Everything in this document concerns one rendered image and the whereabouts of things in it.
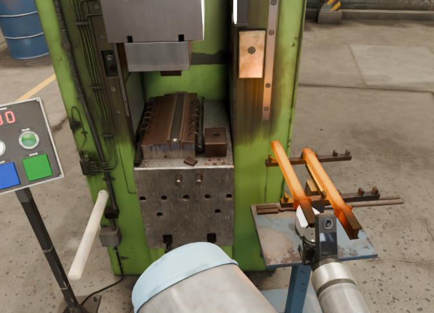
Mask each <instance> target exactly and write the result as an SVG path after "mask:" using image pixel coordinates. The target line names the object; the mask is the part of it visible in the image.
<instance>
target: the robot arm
mask: <svg viewBox="0 0 434 313"><path fill-rule="evenodd" d="M313 210H314V212H315V227H314V228H310V227H309V225H308V223H307V220H306V218H305V216H304V213H303V212H302V209H301V207H300V205H299V206H298V208H297V211H296V223H295V231H296V234H297V235H298V236H299V237H300V239H302V241H303V242H302V246H303V250H302V248H301V245H300V244H299V246H298V251H299V254H300V257H301V260H302V263H303V265H304V266H306V265H310V266H311V269H312V271H313V273H312V275H311V282H312V285H313V288H314V290H315V294H316V296H317V298H318V302H319V304H320V307H321V309H322V313H370V312H369V309H368V307H367V305H366V303H365V301H364V299H363V297H362V295H361V293H360V291H359V289H358V287H357V282H356V281H355V280H354V278H353V276H352V274H351V272H350V270H349V268H348V267H347V266H346V265H345V264H342V262H341V261H340V260H338V241H337V227H336V216H335V215H334V214H332V213H330V212H328V213H319V212H318V211H317V210H315V209H314V208H313ZM300 251H301V252H302V255H303V258H302V255H301V253H300ZM306 260H307V261H309V262H308V263H306ZM132 303H133V305H134V313H278V312H277V311H276V310H275V308H274V307H273V306H272V305H271V304H270V302H268V300H266V298H265V297H264V296H263V295H262V293H261V292H260V291H259V290H258V289H257V288H256V287H255V286H254V285H253V283H252V282H251V281H250V280H249V279H248V278H247V276H246V275H245V274H244V273H243V272H242V271H241V270H240V269H239V268H238V264H237V262H236V261H235V260H233V259H231V258H230V257H229V256H228V255H227V254H226V253H225V252H224V251H223V250H222V249H221V248H220V247H218V246H217V245H215V244H212V243H207V242H197V243H190V244H187V245H184V246H181V247H178V248H176V249H174V250H172V251H170V252H168V253H166V254H165V255H164V256H162V257H161V258H160V259H159V260H157V261H155V262H153V264H152V265H151V266H150V267H149V268H148V269H147V270H146V271H144V273H142V275H141V276H140V278H139V279H138V280H137V282H136V284H135V286H134V289H133V291H132Z"/></svg>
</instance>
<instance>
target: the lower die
mask: <svg viewBox="0 0 434 313"><path fill-rule="evenodd" d="M177 94H185V95H184V101H183V110H182V116H181V126H180V135H179V142H178V143H170V141H169V139H170V135H171V128H172V121H173V117H174V109H175V105H176V98H177ZM155 98H156V99H157V100H158V102H156V100H155V99H154V102H155V104H156V107H155V105H154V103H153V106H152V107H154V109H155V113H154V111H153V109H152V110H151V112H152V113H153V114H154V117H152V114H150V118H151V119H152V123H151V122H150V119H149V121H148V123H149V124H150V127H151V128H149V125H147V130H148V131H149V135H148V133H147V131H145V135H144V138H143V142H142V144H141V147H142V152H143V158H144V159H168V158H169V159H176V158H187V157H190V158H196V134H195V133H192V134H191V135H190V137H189V133H190V132H196V129H197V128H196V127H192V128H191V130H189V128H190V126H192V125H195V126H197V122H196V121H193V122H192V123H191V125H190V124H189V123H190V121H191V120H193V119H195V120H197V116H192V119H190V116H191V115H193V114H196V115H198V112H197V111H196V110H194V111H192V113H191V110H192V109H198V107H197V106H193V107H192V108H191V106H192V105H193V104H198V102H197V101H193V103H192V104H191V102H192V100H194V99H198V93H187V92H175V94H165V95H164V96H155ZM164 156H167V157H164Z"/></svg>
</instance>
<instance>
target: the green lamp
mask: <svg viewBox="0 0 434 313"><path fill-rule="evenodd" d="M36 141H37V139H36V137H35V135H33V134H30V133H27V134H25V135H23V136H22V138H21V142H22V144H24V146H34V145H35V143H36Z"/></svg>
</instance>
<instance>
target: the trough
mask: <svg viewBox="0 0 434 313"><path fill-rule="evenodd" d="M184 95H185V94H177V98H176V105H175V109H174V117H173V121H172V128H171V132H170V139H169V141H170V143H178V142H179V135H180V126H181V116H182V110H183V101H184ZM174 138H177V139H178V140H177V141H173V140H172V139H174Z"/></svg>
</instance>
